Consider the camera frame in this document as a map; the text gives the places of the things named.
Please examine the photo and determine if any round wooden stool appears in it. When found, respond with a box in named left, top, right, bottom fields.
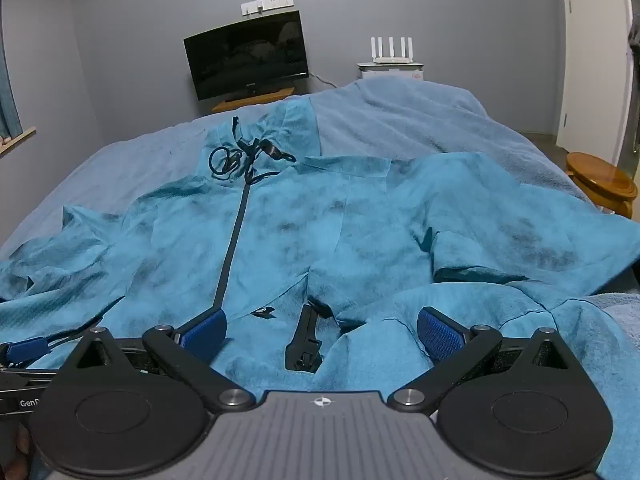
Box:
left=565, top=152, right=639, bottom=220

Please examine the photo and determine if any white box under router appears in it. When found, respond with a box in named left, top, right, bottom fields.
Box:
left=356, top=61, right=426, bottom=82

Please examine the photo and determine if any blue curtain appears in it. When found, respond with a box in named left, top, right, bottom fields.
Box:
left=0, top=15, right=24, bottom=139

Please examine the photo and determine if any teal zip jacket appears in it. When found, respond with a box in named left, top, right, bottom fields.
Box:
left=0, top=97, right=640, bottom=480

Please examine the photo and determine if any black flat monitor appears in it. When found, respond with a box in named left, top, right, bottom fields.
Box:
left=183, top=10, right=309, bottom=102

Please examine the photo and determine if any white router with antennas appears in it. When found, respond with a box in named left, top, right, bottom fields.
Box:
left=370, top=36, right=415, bottom=65

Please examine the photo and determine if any dark hanging cloth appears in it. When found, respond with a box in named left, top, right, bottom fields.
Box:
left=626, top=20, right=640, bottom=151

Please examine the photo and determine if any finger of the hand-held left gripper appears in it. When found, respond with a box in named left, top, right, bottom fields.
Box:
left=0, top=337, right=52, bottom=368

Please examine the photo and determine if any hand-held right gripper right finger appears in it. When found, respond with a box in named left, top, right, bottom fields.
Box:
left=387, top=306, right=577, bottom=414

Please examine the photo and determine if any white wall outlet strip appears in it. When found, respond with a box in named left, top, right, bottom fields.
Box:
left=240, top=0, right=294, bottom=15

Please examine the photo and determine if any blue blanket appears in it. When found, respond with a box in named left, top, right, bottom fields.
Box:
left=0, top=79, right=640, bottom=361

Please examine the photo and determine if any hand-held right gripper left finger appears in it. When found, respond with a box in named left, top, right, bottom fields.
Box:
left=64, top=309, right=257, bottom=412

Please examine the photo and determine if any wooden monitor stand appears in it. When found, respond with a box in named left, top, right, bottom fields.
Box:
left=211, top=87, right=296, bottom=114

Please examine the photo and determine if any white door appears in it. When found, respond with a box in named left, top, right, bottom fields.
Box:
left=559, top=0, right=634, bottom=168

